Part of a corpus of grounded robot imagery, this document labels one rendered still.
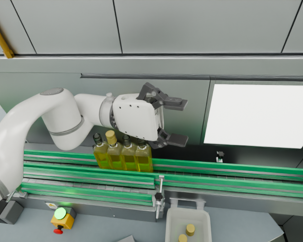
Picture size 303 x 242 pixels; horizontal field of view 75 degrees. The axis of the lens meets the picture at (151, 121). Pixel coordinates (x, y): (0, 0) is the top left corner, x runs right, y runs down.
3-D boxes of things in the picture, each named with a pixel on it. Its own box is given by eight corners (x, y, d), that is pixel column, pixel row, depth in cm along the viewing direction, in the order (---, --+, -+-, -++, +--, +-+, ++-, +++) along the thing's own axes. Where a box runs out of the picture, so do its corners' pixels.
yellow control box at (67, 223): (77, 213, 93) (71, 207, 88) (70, 231, 87) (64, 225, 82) (63, 212, 94) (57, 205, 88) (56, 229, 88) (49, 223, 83)
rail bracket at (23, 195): (31, 194, 88) (15, 178, 79) (21, 211, 83) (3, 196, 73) (23, 193, 88) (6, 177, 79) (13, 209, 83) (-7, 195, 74)
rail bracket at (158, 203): (165, 185, 86) (165, 169, 77) (162, 226, 74) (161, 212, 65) (158, 185, 86) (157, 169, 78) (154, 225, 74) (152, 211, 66)
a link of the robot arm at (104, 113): (113, 86, 47) (122, 87, 46) (120, 116, 52) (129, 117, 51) (94, 101, 42) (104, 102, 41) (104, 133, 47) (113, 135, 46)
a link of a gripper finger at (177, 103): (155, 85, 40) (188, 88, 37) (157, 99, 41) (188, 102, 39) (148, 92, 37) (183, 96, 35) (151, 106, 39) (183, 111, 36)
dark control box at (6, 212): (25, 208, 96) (16, 200, 91) (14, 225, 91) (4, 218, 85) (10, 206, 97) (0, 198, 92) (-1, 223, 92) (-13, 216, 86)
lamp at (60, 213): (68, 210, 87) (66, 207, 85) (63, 220, 84) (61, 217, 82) (58, 209, 87) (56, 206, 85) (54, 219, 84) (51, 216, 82)
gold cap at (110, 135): (111, 136, 77) (109, 128, 74) (118, 139, 76) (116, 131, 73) (105, 142, 75) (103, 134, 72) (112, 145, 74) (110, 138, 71)
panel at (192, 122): (300, 145, 85) (349, 77, 62) (303, 151, 83) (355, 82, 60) (103, 134, 98) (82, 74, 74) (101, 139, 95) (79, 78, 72)
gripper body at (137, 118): (119, 87, 47) (163, 91, 42) (127, 121, 52) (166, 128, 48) (100, 102, 41) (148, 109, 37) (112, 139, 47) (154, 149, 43)
